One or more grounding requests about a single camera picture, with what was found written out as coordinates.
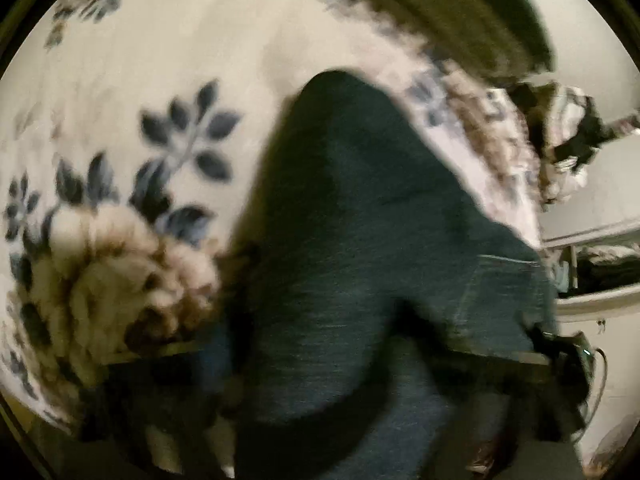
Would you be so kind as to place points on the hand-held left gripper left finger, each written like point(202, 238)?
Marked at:
point(212, 357)

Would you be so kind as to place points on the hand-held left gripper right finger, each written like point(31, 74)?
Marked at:
point(500, 405)

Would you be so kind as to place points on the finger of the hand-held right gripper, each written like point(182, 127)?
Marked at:
point(500, 356)

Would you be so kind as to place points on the dark blue jeans pants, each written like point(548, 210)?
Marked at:
point(350, 210)

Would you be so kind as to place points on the folded olive pants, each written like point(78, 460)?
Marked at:
point(450, 0)

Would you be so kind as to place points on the white wardrobe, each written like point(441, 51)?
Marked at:
point(615, 185)

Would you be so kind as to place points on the brown plaid bed sheet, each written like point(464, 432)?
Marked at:
point(500, 160)

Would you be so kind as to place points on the floral bed blanket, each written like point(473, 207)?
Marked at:
point(150, 35)

